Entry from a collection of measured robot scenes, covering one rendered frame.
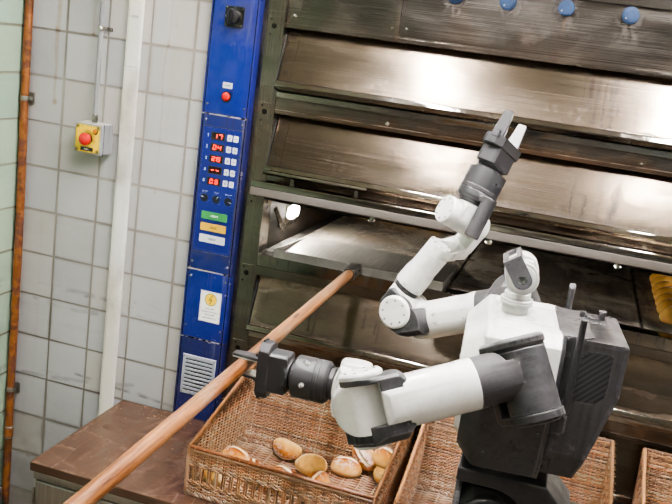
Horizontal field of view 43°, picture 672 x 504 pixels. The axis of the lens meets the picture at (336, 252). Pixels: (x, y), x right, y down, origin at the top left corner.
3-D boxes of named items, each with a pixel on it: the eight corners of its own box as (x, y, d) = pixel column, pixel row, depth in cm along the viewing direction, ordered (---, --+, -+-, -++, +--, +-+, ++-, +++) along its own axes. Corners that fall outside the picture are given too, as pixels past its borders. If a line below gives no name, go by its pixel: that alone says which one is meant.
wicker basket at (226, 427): (248, 429, 287) (257, 352, 281) (410, 474, 272) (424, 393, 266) (178, 494, 242) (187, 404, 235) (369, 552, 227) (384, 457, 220)
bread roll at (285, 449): (301, 443, 265) (292, 458, 262) (306, 453, 270) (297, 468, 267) (274, 432, 270) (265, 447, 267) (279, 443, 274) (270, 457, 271)
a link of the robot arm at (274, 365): (255, 346, 172) (312, 358, 169) (271, 332, 181) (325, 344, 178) (248, 404, 175) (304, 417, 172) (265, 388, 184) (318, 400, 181)
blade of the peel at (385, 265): (441, 291, 261) (443, 282, 260) (272, 256, 274) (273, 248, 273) (458, 266, 295) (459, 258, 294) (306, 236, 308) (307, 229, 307)
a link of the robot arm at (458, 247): (484, 212, 200) (448, 255, 205) (458, 195, 196) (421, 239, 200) (495, 226, 195) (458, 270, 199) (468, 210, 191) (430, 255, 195)
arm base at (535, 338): (498, 428, 155) (560, 414, 154) (502, 434, 142) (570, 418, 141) (476, 347, 158) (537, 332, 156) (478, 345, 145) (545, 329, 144)
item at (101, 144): (85, 149, 287) (87, 119, 285) (111, 154, 284) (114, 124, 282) (72, 151, 280) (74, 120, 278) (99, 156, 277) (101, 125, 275)
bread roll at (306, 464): (327, 476, 258) (325, 479, 262) (328, 453, 261) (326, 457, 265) (294, 473, 256) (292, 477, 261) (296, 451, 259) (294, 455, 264)
